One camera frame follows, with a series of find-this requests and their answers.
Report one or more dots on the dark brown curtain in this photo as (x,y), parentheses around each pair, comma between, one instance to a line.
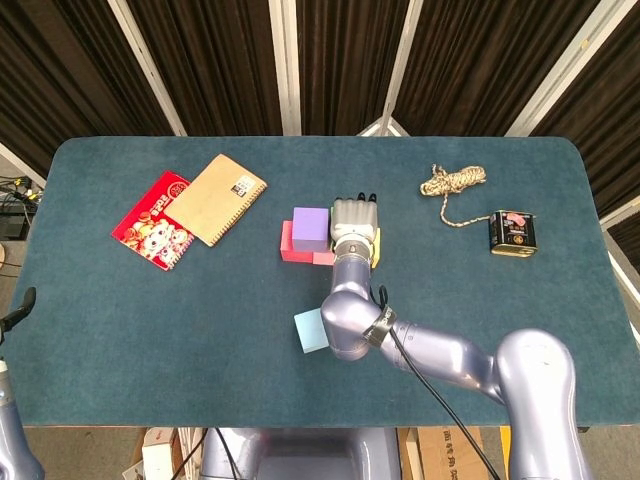
(215,60)

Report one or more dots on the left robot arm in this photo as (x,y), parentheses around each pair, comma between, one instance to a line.
(12,430)

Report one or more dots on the red foam cube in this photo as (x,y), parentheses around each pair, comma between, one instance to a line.
(290,250)

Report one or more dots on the light blue foam cube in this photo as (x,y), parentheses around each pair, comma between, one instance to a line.
(310,332)

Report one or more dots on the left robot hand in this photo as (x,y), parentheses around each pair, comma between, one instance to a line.
(20,310)

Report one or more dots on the black and gold tin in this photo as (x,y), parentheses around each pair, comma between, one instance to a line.
(514,234)

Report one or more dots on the white metal frame post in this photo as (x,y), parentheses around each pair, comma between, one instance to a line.
(397,70)
(565,70)
(625,267)
(150,70)
(20,165)
(286,70)

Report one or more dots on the printed cardboard box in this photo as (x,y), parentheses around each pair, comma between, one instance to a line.
(452,455)

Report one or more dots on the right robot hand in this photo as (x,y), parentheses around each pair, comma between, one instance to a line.
(355,217)

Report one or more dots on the red spiral notebook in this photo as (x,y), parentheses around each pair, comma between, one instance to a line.
(150,225)

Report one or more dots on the purple foam cube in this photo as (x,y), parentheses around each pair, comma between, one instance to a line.
(310,227)

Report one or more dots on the pink foam cube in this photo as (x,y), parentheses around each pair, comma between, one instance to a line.
(324,258)

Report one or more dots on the small white box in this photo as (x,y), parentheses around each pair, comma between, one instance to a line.
(157,455)

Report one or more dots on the yellow foam cube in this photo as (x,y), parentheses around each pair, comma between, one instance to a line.
(376,250)

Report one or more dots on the black floor equipment box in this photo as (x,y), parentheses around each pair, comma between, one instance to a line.
(12,220)

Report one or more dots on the tan kraft spiral notebook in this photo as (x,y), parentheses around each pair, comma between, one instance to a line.
(212,200)

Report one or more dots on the grey-blue robot torso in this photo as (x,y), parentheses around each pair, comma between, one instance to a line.
(310,457)

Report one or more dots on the teal felt table mat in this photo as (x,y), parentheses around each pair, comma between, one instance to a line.
(200,375)

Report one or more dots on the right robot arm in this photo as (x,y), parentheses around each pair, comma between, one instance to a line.
(450,360)

